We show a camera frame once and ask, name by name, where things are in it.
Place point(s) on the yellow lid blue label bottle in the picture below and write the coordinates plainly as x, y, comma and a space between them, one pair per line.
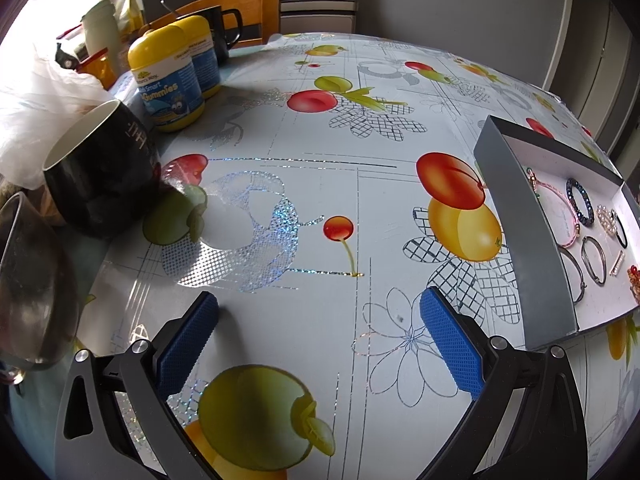
165, 85
205, 60

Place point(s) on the fruit print tablecloth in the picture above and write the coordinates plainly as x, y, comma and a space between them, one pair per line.
310, 185

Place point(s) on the white tumbler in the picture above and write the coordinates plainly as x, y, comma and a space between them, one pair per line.
102, 35

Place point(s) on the grey cabinet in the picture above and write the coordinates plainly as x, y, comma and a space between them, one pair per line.
315, 20

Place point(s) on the white plastic bag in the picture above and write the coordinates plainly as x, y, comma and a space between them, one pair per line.
40, 100

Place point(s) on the red basket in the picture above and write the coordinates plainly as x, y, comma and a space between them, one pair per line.
95, 67

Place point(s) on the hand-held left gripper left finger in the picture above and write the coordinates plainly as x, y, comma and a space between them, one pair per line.
187, 345

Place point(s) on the glossy black mug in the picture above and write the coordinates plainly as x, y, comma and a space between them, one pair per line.
110, 180

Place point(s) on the wooden chair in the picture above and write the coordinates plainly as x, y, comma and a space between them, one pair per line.
250, 5

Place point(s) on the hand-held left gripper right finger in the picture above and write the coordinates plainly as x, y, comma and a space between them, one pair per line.
452, 345

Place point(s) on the clear drinking glass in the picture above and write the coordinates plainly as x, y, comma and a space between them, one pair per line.
35, 285

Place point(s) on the grey cardboard box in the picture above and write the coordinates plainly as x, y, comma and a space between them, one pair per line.
525, 240

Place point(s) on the white closet door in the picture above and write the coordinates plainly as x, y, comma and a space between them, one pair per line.
595, 50

